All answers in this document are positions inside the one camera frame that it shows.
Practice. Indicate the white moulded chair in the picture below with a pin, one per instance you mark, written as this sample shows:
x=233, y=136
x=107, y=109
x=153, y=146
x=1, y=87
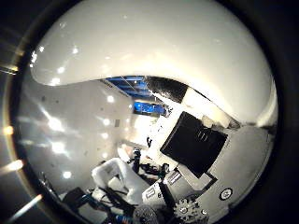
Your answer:
x=124, y=179

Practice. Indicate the blue wall screen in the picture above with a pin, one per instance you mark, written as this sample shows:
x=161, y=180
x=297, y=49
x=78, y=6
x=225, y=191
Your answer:
x=149, y=109

